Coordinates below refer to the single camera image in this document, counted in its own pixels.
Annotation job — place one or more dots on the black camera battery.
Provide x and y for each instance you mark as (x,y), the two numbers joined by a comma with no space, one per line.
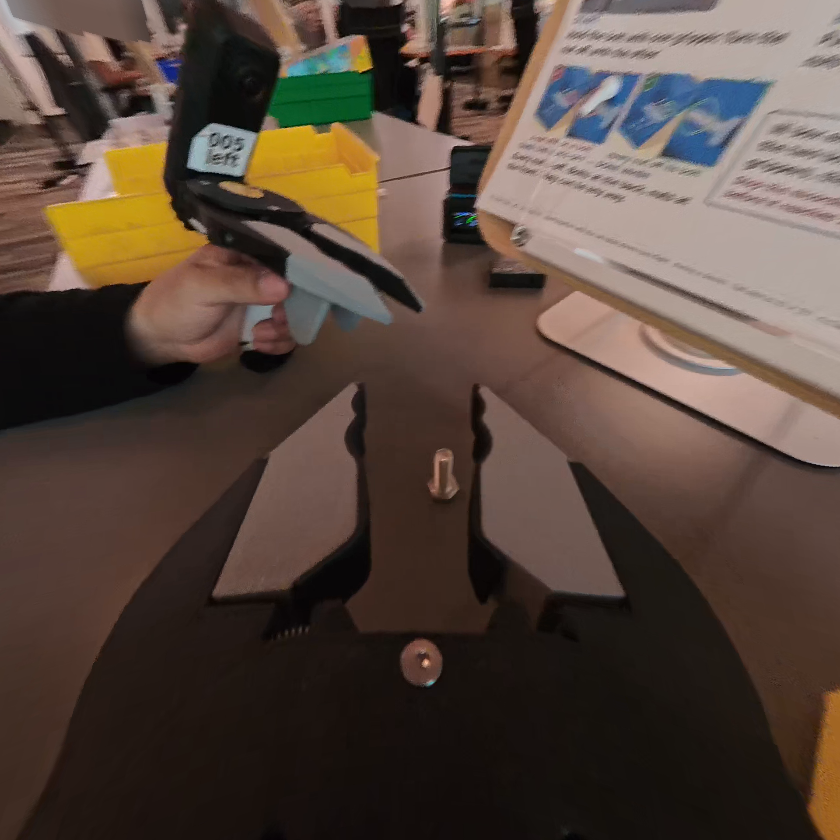
(517,274)

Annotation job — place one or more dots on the steel hex bolt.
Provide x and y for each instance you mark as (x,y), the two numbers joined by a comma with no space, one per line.
(442,479)

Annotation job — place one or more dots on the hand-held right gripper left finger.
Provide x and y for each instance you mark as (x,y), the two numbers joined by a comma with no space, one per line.
(302,518)

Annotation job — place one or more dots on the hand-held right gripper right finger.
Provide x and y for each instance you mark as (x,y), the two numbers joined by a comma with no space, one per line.
(544,518)

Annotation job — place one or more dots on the yellow storage bin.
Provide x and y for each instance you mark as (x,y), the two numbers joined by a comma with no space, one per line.
(827,774)
(118,243)

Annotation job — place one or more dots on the printed instruction sheet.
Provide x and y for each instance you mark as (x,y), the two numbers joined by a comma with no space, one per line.
(656,184)

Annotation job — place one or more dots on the person's left forearm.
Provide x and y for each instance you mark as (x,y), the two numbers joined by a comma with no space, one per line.
(65,354)

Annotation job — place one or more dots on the green storage bin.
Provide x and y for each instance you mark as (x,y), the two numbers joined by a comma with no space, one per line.
(321,102)

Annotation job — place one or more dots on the person's left hand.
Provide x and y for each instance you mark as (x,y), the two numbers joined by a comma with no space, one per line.
(190,308)

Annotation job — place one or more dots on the black charging case with screen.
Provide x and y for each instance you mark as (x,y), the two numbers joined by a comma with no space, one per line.
(466,197)

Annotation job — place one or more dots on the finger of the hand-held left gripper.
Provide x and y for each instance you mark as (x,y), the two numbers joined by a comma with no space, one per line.
(367,256)
(334,282)

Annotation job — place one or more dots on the colourful printed box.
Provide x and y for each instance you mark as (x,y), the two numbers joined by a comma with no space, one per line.
(328,59)

